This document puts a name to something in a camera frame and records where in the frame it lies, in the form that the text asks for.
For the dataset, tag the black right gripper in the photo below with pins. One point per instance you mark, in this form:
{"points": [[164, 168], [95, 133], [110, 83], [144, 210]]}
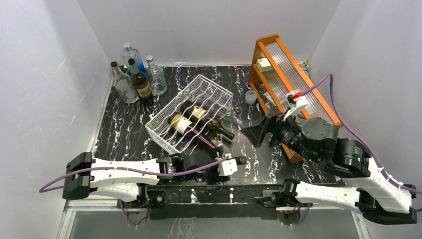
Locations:
{"points": [[273, 122]]}

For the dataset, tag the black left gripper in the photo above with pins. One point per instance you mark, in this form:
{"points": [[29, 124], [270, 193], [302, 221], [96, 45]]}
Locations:
{"points": [[215, 176]]}

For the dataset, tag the clear bottom glass bottle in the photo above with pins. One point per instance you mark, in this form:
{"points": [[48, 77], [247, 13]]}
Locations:
{"points": [[240, 160]]}

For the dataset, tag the clear round glass bottle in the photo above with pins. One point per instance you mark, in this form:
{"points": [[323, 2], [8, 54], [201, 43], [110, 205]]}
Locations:
{"points": [[158, 83]]}

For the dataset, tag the green wine bottle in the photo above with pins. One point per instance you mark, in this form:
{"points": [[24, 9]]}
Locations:
{"points": [[141, 83]]}

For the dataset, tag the clear labelled wine bottle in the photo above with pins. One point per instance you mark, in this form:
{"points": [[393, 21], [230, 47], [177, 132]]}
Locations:
{"points": [[123, 85]]}

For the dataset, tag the blue square glass bottle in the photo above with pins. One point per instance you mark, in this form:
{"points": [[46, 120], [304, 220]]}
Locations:
{"points": [[132, 53]]}

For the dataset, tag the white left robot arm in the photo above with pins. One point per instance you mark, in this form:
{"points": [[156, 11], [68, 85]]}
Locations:
{"points": [[86, 175]]}

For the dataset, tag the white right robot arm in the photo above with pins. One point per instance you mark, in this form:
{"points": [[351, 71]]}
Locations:
{"points": [[367, 192]]}

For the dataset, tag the dark gold-capped wine bottle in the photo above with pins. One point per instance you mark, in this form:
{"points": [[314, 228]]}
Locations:
{"points": [[188, 130]]}

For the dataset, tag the dark black-capped wine bottle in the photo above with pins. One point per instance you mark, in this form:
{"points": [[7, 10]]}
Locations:
{"points": [[204, 118]]}

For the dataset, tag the coloured marker pen pack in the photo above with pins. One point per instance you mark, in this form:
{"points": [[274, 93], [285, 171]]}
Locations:
{"points": [[266, 97]]}

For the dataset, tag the small clear plastic cup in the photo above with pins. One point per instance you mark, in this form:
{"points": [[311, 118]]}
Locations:
{"points": [[250, 97]]}

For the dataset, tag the orange wooden shelf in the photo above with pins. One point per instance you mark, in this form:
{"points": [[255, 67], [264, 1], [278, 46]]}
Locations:
{"points": [[283, 76]]}

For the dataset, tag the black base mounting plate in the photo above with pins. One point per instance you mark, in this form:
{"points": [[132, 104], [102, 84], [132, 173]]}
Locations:
{"points": [[215, 201]]}

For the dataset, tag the small white box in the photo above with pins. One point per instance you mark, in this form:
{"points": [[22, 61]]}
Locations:
{"points": [[263, 65]]}

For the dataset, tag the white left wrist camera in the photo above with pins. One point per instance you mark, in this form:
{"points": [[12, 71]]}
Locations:
{"points": [[228, 166]]}

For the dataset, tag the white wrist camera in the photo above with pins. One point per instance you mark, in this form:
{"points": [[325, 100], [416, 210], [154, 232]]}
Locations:
{"points": [[228, 166], [296, 103]]}

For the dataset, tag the white wire wine rack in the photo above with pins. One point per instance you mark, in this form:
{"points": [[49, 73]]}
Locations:
{"points": [[207, 94]]}

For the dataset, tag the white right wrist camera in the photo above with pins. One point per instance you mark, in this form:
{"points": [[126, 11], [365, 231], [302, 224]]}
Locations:
{"points": [[296, 103]]}

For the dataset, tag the aluminium frame rail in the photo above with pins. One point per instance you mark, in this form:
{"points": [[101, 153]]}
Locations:
{"points": [[102, 218]]}

